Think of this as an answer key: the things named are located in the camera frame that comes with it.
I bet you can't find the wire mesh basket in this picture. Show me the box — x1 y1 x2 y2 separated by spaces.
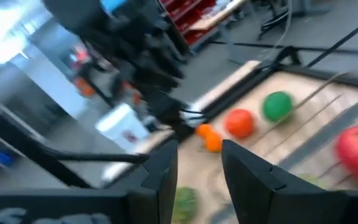
253 71 358 191

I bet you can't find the white bucket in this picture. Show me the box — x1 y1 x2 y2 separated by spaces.
95 104 150 153

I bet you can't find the orange mini pumpkin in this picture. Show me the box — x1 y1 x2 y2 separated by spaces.
224 108 257 139

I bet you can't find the green grape bunch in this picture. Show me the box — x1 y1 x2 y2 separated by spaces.
172 186 199 224

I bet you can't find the red storage shelf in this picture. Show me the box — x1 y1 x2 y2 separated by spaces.
158 0 248 52

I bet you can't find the bright red apple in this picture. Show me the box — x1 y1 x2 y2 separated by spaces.
336 124 358 183

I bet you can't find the green lime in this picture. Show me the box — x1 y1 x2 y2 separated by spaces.
261 91 294 123

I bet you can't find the black office chair base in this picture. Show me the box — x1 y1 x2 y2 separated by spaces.
253 0 332 41

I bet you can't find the green pear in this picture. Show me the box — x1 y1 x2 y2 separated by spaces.
298 173 328 190

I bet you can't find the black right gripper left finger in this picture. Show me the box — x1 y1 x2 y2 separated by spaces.
0 139 179 224

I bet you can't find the blue object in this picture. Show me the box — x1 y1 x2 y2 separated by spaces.
0 151 15 166

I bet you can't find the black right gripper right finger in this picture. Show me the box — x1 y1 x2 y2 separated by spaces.
221 139 358 224

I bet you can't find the small orange mandarin cluster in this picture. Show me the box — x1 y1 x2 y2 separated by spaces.
195 123 224 153

